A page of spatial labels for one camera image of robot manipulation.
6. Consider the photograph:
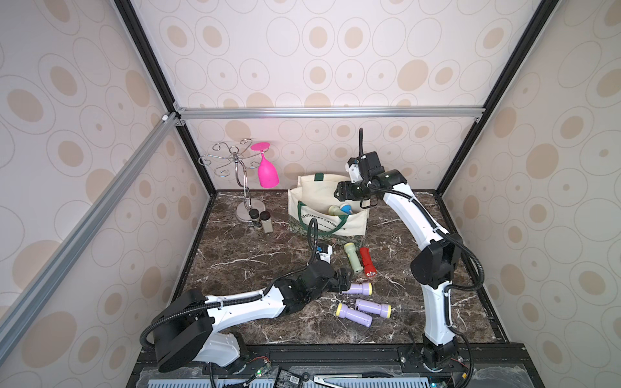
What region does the purple flashlight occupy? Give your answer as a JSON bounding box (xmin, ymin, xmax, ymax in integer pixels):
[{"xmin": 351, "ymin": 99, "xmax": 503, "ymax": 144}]
[
  {"xmin": 355, "ymin": 299, "xmax": 392, "ymax": 318},
  {"xmin": 335, "ymin": 303, "xmax": 373, "ymax": 328},
  {"xmin": 342, "ymin": 282, "xmax": 373, "ymax": 296}
]

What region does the dark small bottle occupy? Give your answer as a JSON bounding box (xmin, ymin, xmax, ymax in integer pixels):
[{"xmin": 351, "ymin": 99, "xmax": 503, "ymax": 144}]
[{"xmin": 248, "ymin": 209, "xmax": 261, "ymax": 226}]

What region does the chrome wine glass rack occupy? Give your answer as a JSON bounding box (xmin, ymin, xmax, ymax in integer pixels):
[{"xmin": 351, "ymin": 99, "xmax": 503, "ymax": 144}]
[{"xmin": 198, "ymin": 138, "xmax": 265, "ymax": 224}]

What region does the small red flashlight right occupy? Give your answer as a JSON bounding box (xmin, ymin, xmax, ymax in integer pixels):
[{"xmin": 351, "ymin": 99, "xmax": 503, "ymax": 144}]
[{"xmin": 359, "ymin": 247, "xmax": 377, "ymax": 278}]

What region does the aluminium rail left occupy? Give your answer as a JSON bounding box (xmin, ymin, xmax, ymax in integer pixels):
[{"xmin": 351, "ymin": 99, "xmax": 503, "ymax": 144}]
[{"xmin": 1, "ymin": 112, "xmax": 180, "ymax": 363}]

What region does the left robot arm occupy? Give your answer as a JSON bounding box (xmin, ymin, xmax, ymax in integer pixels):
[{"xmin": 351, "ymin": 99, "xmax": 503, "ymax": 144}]
[{"xmin": 139, "ymin": 218, "xmax": 351, "ymax": 373}]

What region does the purple flashlight bottom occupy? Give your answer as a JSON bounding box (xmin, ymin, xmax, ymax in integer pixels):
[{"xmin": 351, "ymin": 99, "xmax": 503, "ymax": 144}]
[{"xmin": 335, "ymin": 303, "xmax": 373, "ymax": 328}]

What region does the horizontal aluminium rail back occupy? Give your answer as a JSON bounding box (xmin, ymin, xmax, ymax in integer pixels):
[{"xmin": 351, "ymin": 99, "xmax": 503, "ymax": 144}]
[{"xmin": 178, "ymin": 105, "xmax": 485, "ymax": 120}]

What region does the cream canvas tote bag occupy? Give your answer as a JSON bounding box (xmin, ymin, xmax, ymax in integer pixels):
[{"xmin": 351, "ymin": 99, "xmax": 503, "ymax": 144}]
[{"xmin": 288, "ymin": 173, "xmax": 370, "ymax": 237}]

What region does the pink plastic wine glass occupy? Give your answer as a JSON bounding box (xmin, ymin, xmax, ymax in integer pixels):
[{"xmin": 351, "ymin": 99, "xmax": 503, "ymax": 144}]
[{"xmin": 251, "ymin": 142, "xmax": 280, "ymax": 189}]

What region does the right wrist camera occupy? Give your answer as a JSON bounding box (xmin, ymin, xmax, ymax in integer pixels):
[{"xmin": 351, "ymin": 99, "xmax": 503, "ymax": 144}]
[{"xmin": 347, "ymin": 158, "xmax": 363, "ymax": 184}]

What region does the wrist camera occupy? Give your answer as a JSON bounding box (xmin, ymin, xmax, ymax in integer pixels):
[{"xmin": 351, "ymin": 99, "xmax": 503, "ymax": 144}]
[
  {"xmin": 347, "ymin": 158, "xmax": 363, "ymax": 184},
  {"xmin": 316, "ymin": 243, "xmax": 333, "ymax": 263}
]

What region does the green flashlight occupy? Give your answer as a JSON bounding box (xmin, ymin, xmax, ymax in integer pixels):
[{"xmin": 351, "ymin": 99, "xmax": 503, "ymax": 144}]
[
  {"xmin": 328, "ymin": 205, "xmax": 342, "ymax": 216},
  {"xmin": 344, "ymin": 242, "xmax": 363, "ymax": 274}
]

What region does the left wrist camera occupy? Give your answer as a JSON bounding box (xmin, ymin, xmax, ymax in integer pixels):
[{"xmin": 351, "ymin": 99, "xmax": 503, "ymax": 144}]
[{"xmin": 316, "ymin": 243, "xmax": 333, "ymax": 263}]

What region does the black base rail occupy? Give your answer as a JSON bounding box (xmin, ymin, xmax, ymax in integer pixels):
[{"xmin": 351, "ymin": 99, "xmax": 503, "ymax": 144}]
[{"xmin": 127, "ymin": 344, "xmax": 543, "ymax": 387}]

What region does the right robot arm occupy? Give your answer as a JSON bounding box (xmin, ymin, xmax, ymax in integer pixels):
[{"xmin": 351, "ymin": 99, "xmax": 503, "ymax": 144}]
[{"xmin": 334, "ymin": 129, "xmax": 485, "ymax": 372}]

